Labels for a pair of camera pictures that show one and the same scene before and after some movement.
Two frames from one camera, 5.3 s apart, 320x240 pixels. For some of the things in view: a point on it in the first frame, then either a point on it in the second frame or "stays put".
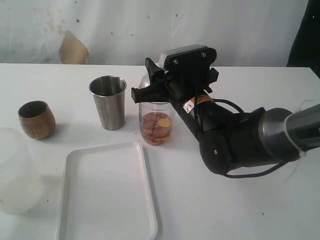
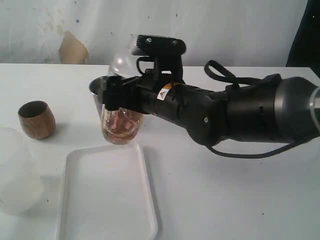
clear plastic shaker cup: x=156 y=118 to x=121 y=125
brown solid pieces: x=153 y=133 to x=120 y=125
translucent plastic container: x=21 y=181 stays put
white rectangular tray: x=106 y=195 stays put
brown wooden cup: x=37 y=119 stays put
